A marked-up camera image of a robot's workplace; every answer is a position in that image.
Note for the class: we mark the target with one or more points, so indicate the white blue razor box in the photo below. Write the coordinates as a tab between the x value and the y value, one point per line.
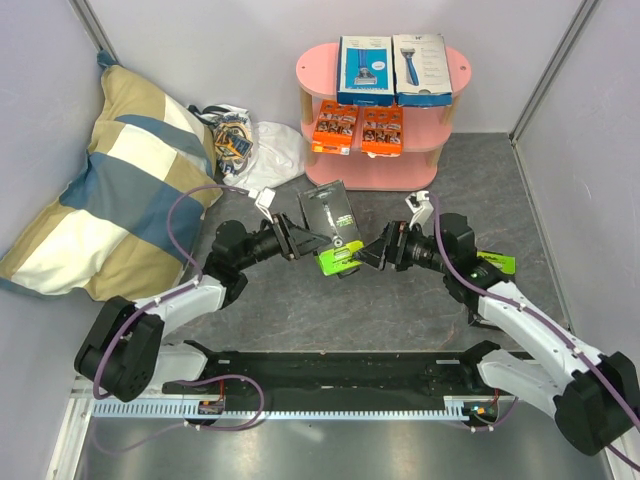
421	71

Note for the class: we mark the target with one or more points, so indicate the pink three-tier shelf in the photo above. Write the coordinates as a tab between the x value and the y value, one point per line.
426	131

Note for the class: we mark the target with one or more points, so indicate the orange razor box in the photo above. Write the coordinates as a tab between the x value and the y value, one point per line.
382	131
334	128

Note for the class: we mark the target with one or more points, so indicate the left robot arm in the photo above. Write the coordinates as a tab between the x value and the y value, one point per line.
120	352

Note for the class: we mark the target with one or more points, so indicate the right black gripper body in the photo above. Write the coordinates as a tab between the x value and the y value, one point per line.
412	249

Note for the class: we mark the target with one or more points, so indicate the blue razor box clear front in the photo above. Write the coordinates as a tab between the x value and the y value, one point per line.
365	73

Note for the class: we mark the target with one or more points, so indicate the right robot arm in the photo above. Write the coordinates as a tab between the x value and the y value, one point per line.
592	397

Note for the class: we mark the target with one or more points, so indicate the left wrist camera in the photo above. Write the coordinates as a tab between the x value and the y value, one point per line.
262	201

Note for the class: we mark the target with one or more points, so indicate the grey cable duct rail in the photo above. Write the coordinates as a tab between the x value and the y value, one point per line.
193	409

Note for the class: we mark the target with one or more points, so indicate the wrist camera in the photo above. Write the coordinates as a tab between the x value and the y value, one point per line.
262	201
421	207

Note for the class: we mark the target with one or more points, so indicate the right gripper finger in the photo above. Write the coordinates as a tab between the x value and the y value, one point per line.
377	248
375	259

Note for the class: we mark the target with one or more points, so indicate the striped blue beige pillow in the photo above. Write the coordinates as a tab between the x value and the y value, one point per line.
124	225

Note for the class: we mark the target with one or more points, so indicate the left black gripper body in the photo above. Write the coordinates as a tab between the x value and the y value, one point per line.
285	237

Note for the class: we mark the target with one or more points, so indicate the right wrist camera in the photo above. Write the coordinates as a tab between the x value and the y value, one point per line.
421	207

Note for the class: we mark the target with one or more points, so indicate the green black razor pack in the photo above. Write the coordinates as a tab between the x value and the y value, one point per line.
327	211

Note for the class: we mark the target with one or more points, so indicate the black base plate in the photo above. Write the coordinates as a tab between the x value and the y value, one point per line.
353	381

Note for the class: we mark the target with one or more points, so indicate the black green razor box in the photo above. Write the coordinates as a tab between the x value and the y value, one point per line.
505	263

